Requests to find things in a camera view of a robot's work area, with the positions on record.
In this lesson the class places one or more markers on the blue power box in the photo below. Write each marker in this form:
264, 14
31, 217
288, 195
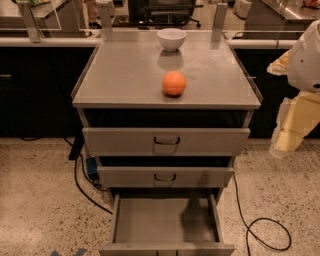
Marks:
92, 168

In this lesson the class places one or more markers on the black office chair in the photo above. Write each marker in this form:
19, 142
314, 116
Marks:
162, 13

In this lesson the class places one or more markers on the bottom steel drawer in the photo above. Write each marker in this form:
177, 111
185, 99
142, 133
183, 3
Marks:
169, 225

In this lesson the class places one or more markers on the steel drawer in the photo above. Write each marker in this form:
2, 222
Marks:
165, 141
169, 225
165, 177

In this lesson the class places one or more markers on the metal post left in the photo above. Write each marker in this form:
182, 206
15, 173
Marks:
29, 21

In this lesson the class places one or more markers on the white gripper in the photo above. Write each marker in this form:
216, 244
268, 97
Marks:
305, 68

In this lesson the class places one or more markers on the white counter rail right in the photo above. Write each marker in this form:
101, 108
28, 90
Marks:
261, 44

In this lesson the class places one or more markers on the top steel drawer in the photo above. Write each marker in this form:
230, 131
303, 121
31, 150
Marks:
165, 141

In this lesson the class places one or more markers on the metal post middle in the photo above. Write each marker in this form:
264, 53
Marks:
104, 13

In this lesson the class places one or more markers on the metal post right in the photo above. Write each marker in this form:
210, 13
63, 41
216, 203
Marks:
219, 16

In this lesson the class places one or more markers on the white bowl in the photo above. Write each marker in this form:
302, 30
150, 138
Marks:
171, 39

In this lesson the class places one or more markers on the middle steel drawer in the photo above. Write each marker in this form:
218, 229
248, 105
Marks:
165, 177

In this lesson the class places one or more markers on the orange fruit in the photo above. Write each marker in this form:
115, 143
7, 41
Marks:
173, 83

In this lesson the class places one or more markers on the steel drawer cabinet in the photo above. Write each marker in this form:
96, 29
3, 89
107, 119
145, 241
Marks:
156, 118

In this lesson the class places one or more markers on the metal post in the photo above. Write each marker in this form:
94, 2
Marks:
219, 16
29, 21
104, 13

